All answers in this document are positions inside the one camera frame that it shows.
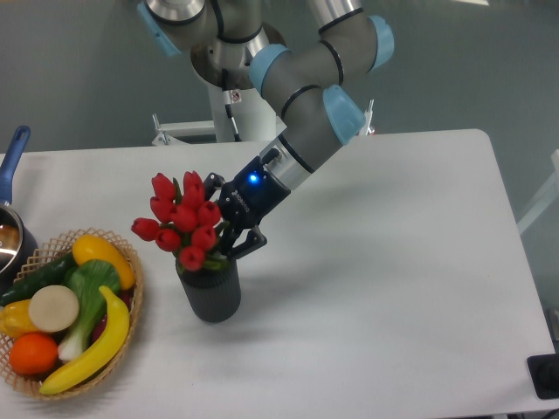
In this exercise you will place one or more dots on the black device at edge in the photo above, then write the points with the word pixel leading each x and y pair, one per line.
pixel 543 370

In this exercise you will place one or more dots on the green cucumber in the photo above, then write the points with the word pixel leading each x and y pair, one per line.
pixel 52 273

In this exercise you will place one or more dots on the orange fruit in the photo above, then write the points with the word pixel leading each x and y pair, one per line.
pixel 33 353

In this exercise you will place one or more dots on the red tulip bouquet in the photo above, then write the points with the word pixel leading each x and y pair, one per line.
pixel 185 223

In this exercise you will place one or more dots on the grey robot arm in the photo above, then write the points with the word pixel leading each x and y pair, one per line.
pixel 231 48

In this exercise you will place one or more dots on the beige round disc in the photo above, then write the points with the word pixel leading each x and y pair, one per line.
pixel 53 308

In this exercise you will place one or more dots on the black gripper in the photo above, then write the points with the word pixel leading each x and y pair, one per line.
pixel 244 201

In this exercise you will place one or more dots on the woven wicker basket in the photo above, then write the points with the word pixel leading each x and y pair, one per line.
pixel 52 250

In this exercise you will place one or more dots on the white frame at right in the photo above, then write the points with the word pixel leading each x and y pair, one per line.
pixel 541 199

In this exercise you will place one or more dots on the dark grey ribbed vase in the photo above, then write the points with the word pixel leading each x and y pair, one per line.
pixel 214 296

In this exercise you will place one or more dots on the green bok choy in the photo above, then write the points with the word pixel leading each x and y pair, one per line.
pixel 85 283

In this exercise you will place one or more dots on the yellow banana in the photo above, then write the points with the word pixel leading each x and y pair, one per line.
pixel 98 354

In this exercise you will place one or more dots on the red fruit in basket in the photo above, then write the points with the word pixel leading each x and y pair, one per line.
pixel 126 297

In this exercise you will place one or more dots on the yellow bell pepper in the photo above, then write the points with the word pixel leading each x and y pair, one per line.
pixel 16 321

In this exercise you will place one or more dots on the blue handled saucepan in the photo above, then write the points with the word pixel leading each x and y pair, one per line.
pixel 17 243

